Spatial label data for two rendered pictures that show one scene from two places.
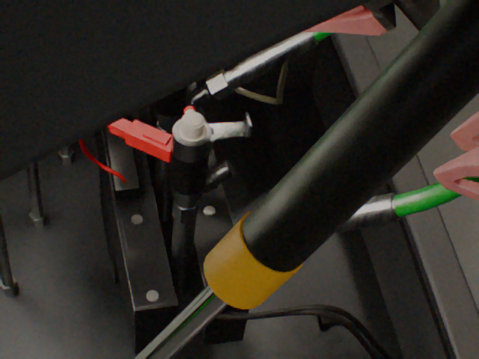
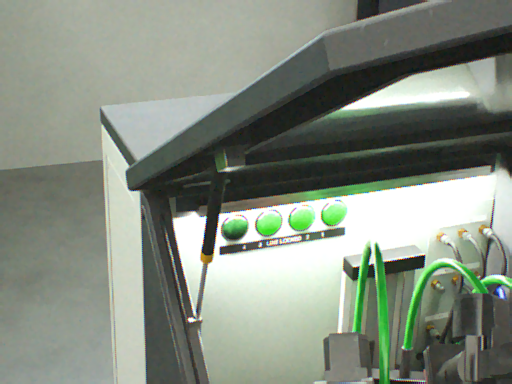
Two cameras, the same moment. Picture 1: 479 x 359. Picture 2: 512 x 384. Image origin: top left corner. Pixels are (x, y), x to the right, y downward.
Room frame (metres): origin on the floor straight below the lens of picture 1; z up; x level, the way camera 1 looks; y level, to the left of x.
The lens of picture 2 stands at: (0.16, -1.11, 2.06)
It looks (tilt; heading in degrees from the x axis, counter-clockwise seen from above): 25 degrees down; 87
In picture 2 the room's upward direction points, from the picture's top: 2 degrees clockwise
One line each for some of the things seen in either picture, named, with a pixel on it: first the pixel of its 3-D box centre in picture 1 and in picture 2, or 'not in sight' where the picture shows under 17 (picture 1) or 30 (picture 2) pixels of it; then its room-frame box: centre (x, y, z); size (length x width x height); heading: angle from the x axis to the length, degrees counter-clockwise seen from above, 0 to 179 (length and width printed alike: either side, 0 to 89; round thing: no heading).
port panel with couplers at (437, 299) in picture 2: not in sight; (457, 280); (0.60, 0.37, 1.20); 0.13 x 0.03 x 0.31; 19
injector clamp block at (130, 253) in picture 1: (156, 194); not in sight; (0.58, 0.08, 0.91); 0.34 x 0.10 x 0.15; 19
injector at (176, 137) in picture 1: (197, 215); not in sight; (0.47, 0.03, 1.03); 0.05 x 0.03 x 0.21; 109
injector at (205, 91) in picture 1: (179, 139); not in sight; (0.54, 0.05, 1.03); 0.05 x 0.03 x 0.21; 109
